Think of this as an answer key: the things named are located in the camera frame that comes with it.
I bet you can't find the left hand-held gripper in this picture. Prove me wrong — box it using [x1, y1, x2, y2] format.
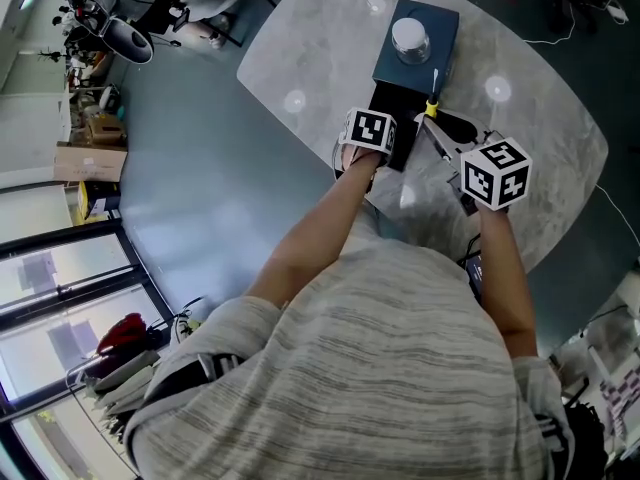
[338, 106, 399, 157]

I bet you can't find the purple checkered cloth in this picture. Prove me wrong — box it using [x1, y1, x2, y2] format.
[602, 372, 640, 439]

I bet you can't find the yellow black box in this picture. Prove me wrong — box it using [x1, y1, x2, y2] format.
[77, 180, 122, 222]

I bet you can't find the glass jar white lid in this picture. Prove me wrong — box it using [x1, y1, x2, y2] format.
[391, 16, 431, 66]

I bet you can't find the grey striped shirt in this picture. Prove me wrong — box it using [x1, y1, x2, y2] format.
[122, 207, 574, 480]

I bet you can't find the person's right forearm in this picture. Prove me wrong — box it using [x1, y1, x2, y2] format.
[478, 207, 539, 359]

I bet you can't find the brown cardboard box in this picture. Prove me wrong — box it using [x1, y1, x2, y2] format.
[53, 140, 129, 184]

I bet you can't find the black oval chair seat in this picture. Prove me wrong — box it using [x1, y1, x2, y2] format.
[89, 15, 154, 64]

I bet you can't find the black white shoulder strap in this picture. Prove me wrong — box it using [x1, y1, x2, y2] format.
[144, 352, 244, 404]
[532, 407, 576, 480]

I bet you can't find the yellow handle screwdriver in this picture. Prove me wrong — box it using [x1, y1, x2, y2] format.
[424, 67, 441, 118]

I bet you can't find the white adapter cable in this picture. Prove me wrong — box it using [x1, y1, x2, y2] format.
[522, 2, 577, 47]

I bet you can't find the red bag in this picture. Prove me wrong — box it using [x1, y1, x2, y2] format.
[94, 311, 149, 357]

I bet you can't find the white floor cable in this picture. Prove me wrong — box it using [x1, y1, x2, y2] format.
[592, 182, 640, 247]

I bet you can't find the black framed glass door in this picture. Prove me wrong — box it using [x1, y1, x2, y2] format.
[0, 217, 176, 419]

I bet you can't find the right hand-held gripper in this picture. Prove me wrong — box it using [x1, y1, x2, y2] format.
[419, 109, 534, 214]

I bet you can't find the black backpack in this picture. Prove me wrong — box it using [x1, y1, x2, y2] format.
[564, 400, 609, 480]

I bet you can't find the person's left forearm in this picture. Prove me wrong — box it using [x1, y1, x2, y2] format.
[247, 145, 381, 309]

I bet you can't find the dark teal tool box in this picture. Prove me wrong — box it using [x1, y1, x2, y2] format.
[367, 0, 460, 172]

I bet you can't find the black waist battery pack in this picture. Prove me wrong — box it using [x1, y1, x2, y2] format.
[462, 252, 485, 302]

